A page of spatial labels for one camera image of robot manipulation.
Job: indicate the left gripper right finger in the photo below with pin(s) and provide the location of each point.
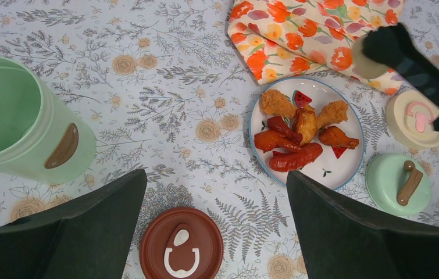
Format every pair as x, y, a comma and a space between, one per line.
343, 238

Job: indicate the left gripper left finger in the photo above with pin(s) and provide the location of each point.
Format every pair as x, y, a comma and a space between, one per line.
87, 237

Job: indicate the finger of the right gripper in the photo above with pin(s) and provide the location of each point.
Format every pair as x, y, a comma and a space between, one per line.
393, 47

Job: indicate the breaded fried chicken piece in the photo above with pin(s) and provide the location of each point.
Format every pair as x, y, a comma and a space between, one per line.
273, 102

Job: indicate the red brown round lid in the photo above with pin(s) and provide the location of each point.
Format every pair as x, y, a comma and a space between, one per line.
181, 243

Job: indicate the glazed chicken wing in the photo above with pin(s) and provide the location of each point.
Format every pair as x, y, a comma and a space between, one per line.
335, 137

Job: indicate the fried chicken drumstick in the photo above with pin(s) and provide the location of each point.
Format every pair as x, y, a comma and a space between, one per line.
307, 123

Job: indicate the white plate blue rim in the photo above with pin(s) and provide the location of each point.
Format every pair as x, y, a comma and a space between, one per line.
327, 169

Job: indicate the red glazed chicken piece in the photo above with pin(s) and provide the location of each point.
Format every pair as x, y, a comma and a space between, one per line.
269, 140

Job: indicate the floral orange cloth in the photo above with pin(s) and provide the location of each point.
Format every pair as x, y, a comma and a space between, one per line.
280, 39

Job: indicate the green container cup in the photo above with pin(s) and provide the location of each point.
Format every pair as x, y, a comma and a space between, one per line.
40, 137

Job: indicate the small red sausage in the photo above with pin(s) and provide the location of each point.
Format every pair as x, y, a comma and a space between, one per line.
277, 123

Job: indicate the cream lid pink handle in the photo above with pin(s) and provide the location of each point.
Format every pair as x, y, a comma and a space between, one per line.
410, 117

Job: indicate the green lid brown handle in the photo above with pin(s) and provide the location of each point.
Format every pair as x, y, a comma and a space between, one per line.
397, 184

